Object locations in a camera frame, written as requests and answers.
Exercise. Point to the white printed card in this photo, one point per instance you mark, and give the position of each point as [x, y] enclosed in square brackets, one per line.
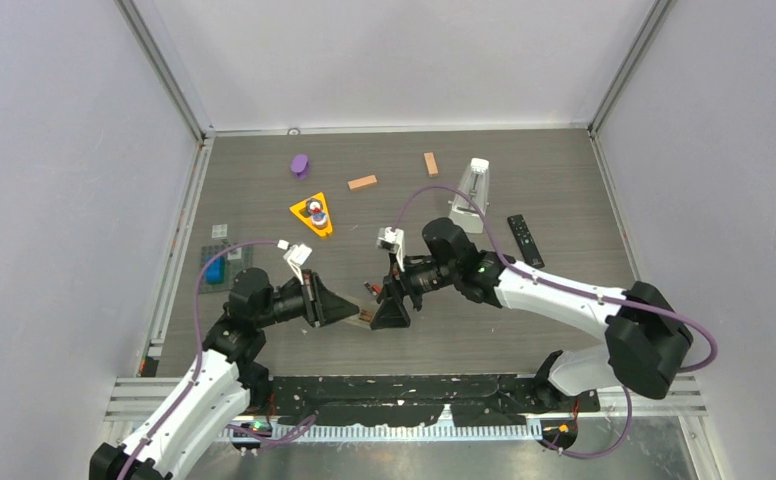
[363, 317]

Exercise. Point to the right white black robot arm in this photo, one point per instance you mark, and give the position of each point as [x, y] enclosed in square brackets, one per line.
[642, 346]

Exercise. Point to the upright orange wooden block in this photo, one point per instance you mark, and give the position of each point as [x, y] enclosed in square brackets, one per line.
[431, 164]

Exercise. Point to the purple plastic cap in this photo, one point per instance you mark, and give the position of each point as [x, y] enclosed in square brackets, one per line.
[300, 166]

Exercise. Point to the yellow triangular toy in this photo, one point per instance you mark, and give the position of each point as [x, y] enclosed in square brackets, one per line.
[313, 212]

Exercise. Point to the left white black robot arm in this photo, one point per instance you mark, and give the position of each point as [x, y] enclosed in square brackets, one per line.
[224, 381]

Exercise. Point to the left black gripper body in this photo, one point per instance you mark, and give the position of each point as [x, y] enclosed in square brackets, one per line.
[309, 296]

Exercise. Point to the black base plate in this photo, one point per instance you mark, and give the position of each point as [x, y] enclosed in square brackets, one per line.
[417, 400]

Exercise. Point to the grey building plate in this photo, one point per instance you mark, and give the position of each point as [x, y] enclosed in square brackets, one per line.
[236, 261]

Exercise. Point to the blue building brick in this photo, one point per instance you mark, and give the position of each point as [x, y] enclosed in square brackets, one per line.
[215, 274]

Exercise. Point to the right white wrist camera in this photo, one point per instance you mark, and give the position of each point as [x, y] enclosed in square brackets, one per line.
[392, 240]

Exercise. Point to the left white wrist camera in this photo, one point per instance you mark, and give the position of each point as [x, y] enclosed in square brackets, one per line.
[295, 255]

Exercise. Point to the small clear grey tile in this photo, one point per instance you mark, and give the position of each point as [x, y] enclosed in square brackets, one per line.
[219, 231]

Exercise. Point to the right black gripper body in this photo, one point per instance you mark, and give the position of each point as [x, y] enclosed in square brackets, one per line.
[418, 279]

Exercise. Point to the black remote control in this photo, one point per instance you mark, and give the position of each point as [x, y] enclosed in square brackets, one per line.
[525, 241]

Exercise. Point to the white metronome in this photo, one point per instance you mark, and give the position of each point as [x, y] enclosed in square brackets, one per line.
[468, 208]

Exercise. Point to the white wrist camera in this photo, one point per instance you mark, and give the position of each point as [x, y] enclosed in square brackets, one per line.
[392, 240]
[295, 255]

